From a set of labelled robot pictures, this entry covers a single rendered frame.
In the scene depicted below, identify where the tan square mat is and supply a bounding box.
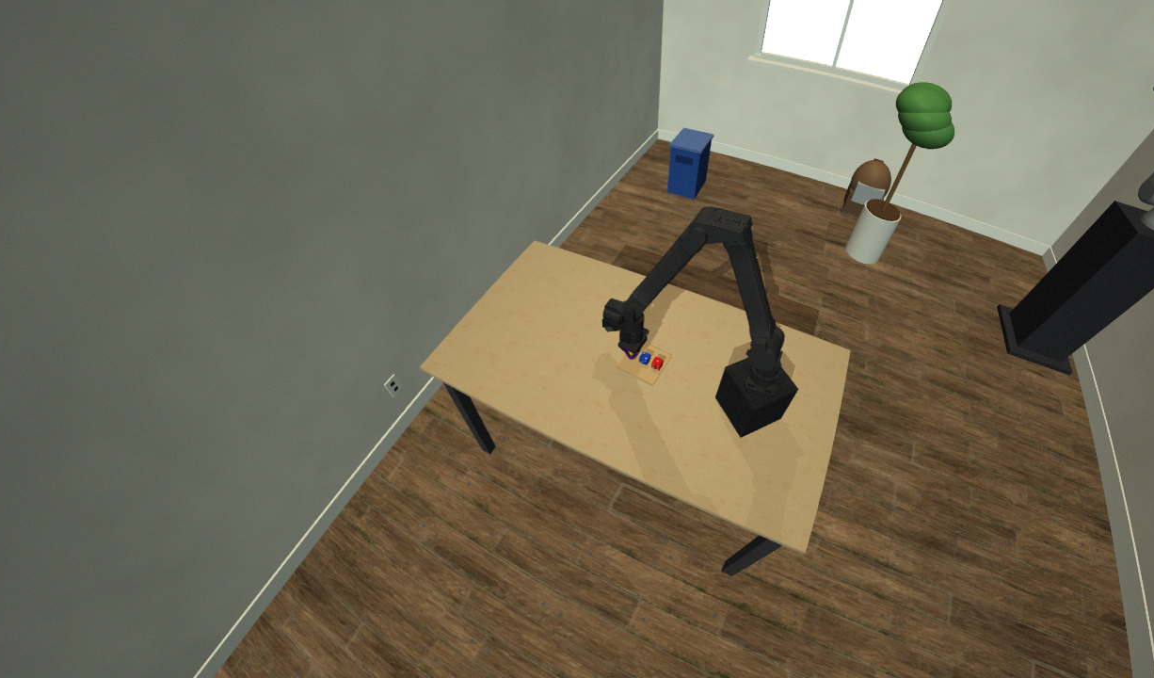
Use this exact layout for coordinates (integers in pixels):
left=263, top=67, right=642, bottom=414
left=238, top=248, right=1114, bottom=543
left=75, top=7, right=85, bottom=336
left=617, top=342, right=672, bottom=385

